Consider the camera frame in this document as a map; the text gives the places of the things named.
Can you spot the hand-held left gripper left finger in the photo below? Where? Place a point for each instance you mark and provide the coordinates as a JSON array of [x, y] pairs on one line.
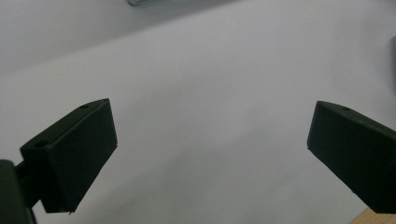
[[77, 155]]

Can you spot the aluminium frame rail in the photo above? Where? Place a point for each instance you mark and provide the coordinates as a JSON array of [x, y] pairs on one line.
[[143, 2]]

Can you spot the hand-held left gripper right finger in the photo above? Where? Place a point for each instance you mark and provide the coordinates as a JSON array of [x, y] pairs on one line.
[[355, 149]]

